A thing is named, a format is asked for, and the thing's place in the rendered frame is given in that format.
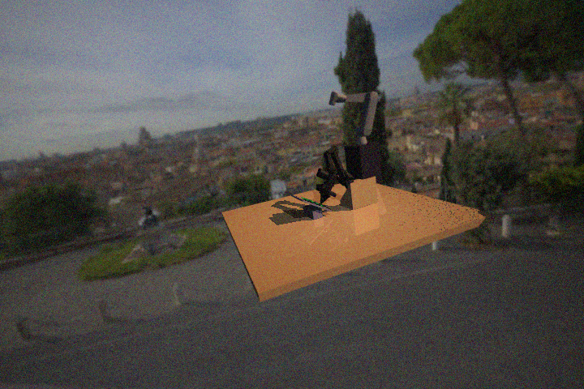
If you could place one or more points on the pale mauve switch panel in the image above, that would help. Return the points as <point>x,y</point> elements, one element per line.
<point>313,210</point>

